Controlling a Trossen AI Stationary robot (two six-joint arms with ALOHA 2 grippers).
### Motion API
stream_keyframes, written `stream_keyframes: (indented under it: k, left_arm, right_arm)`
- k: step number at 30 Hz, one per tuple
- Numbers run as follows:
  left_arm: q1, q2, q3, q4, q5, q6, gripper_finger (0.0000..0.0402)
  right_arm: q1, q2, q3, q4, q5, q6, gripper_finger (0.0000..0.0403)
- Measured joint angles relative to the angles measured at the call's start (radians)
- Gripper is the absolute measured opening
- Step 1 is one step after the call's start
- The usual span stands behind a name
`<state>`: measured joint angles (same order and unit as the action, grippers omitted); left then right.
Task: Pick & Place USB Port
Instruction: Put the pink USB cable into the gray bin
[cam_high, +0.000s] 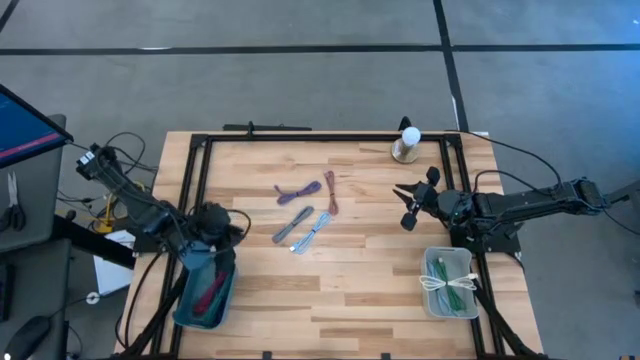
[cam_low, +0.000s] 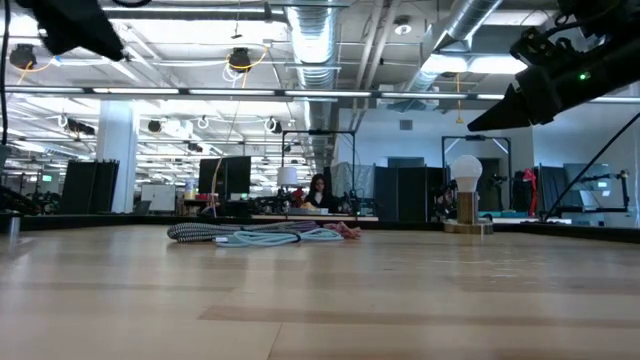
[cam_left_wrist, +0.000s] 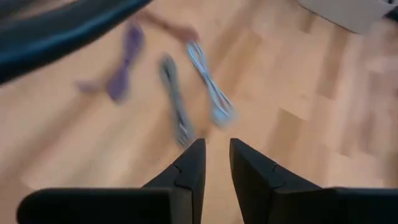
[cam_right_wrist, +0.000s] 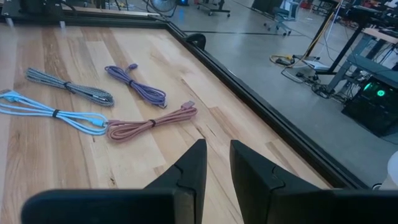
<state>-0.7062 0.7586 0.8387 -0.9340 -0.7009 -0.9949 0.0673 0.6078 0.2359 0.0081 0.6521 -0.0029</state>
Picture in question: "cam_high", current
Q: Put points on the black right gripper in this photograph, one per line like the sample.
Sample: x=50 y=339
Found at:
x=440 y=202

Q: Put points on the white tape roll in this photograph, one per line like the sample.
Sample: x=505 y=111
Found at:
x=88 y=298

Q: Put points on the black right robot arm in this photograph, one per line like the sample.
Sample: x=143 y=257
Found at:
x=530 y=202

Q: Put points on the black keyboard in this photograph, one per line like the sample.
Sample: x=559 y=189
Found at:
x=4 y=292

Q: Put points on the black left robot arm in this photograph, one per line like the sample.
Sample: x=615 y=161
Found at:
x=135 y=200

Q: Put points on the monitor with blue screen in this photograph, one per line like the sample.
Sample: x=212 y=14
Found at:
x=25 y=130

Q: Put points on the black mount bar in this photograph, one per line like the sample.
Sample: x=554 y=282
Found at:
x=270 y=128

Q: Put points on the dark grey desk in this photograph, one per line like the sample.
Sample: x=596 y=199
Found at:
x=35 y=280

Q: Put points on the light grey plastic bin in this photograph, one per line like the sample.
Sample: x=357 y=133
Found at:
x=467 y=305

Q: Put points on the black computer mouse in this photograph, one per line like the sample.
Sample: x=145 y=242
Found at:
x=27 y=337

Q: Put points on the teal plastic bin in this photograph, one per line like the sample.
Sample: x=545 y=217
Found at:
x=192 y=310

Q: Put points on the white bulb table lamp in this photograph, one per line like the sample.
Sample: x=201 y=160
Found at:
x=407 y=145

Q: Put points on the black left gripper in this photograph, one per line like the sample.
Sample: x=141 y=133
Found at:
x=212 y=222

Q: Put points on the black support beam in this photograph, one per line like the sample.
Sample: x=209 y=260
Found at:
x=90 y=242

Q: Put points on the white paper sheet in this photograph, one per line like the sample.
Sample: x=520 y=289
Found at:
x=110 y=275

